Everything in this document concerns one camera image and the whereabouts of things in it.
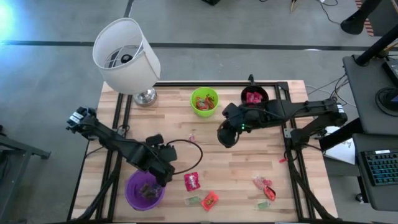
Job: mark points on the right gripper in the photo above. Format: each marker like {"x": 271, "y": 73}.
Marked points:
{"x": 239, "y": 119}

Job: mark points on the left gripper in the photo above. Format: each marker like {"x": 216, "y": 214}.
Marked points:
{"x": 158, "y": 157}

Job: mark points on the green candy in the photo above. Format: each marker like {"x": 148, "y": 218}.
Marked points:
{"x": 263, "y": 204}
{"x": 144, "y": 190}
{"x": 192, "y": 200}
{"x": 155, "y": 189}
{"x": 205, "y": 100}

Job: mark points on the red Skittles packet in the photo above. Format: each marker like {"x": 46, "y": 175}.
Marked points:
{"x": 191, "y": 181}

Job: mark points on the orange Reese's packet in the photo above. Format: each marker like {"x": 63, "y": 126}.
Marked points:
{"x": 210, "y": 200}
{"x": 212, "y": 102}

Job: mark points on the red object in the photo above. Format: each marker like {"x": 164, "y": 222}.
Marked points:
{"x": 191, "y": 137}

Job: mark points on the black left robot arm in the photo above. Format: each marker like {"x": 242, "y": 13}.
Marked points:
{"x": 109, "y": 140}

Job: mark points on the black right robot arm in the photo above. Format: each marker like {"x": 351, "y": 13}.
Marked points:
{"x": 311, "y": 109}

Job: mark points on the pink candy in clear wrapper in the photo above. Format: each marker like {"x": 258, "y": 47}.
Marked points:
{"x": 260, "y": 182}

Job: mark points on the orange red candy packet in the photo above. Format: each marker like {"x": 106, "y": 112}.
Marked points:
{"x": 270, "y": 193}

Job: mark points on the black plastic bucket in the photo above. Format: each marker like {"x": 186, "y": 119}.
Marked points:
{"x": 263, "y": 92}

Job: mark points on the purple plastic bucket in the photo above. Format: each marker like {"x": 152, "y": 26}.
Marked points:
{"x": 133, "y": 199}

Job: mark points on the green plastic bucket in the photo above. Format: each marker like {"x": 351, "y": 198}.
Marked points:
{"x": 196, "y": 110}

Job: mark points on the black desk leg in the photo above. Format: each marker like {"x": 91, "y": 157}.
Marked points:
{"x": 340, "y": 137}

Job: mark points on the white paper sheet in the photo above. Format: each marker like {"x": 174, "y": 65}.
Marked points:
{"x": 342, "y": 151}

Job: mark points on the white shade table lamp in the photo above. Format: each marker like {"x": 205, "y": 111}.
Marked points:
{"x": 133, "y": 74}

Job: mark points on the grey desk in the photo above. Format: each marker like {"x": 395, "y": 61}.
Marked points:
{"x": 363, "y": 87}
{"x": 373, "y": 196}

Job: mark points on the black caster wheel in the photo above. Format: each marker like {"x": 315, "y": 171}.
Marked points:
{"x": 359, "y": 198}

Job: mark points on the black round stand base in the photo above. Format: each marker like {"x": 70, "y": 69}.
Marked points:
{"x": 385, "y": 99}

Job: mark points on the person's leg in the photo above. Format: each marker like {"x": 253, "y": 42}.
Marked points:
{"x": 354, "y": 23}

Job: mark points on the black backlit keyboard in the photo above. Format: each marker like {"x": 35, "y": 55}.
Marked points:
{"x": 382, "y": 168}

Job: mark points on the dark grey table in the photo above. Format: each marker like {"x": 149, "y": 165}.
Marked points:
{"x": 12, "y": 149}

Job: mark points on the black diagonal pole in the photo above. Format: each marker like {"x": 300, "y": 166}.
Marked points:
{"x": 377, "y": 46}

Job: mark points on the red white striped rug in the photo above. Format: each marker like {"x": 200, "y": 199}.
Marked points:
{"x": 369, "y": 28}

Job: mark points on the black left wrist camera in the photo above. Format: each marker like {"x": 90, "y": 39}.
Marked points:
{"x": 154, "y": 139}

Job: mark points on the grey metal base plate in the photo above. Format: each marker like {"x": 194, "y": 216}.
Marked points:
{"x": 287, "y": 133}

